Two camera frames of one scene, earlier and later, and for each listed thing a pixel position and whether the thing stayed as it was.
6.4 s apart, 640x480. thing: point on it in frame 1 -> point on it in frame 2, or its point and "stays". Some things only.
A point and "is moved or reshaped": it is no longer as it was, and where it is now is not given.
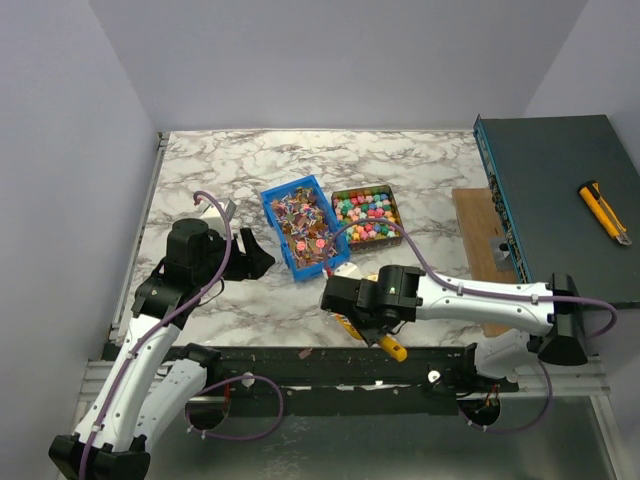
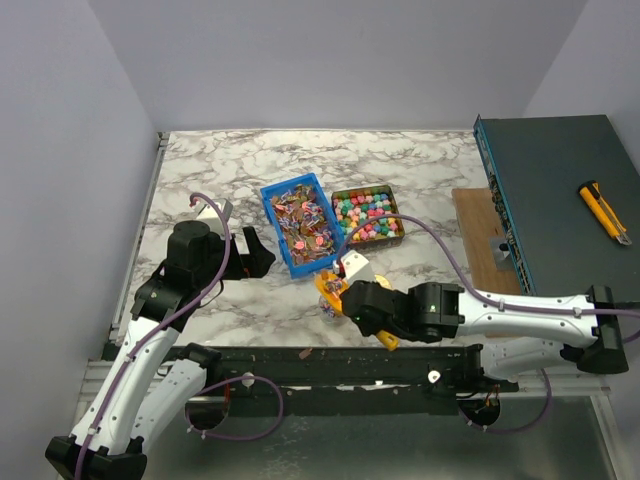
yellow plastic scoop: x=388 y=343 is moved or reshaped
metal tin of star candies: x=368 y=217 stays
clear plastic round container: x=326 y=315 stays
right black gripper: x=337 y=295 stays
